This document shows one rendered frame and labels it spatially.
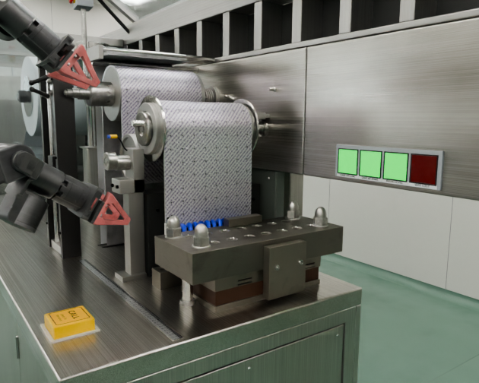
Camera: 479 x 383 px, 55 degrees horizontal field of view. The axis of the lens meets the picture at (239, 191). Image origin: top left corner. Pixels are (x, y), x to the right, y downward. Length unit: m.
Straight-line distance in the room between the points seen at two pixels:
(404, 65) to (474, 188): 0.26
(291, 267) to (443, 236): 2.76
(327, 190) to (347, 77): 3.33
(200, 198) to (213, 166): 0.08
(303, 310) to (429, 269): 2.86
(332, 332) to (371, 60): 0.58
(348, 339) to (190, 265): 0.43
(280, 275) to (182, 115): 0.41
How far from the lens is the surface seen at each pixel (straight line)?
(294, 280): 0.99
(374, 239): 4.04
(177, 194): 1.04
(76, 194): 0.93
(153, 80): 1.28
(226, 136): 1.09
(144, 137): 1.04
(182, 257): 0.88
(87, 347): 0.84
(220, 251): 0.88
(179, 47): 1.66
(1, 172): 0.86
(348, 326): 1.10
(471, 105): 0.87
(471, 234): 3.56
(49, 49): 0.96
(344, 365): 1.14
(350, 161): 1.01
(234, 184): 1.11
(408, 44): 0.95
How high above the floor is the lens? 1.27
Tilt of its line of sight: 9 degrees down
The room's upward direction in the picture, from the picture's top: straight up
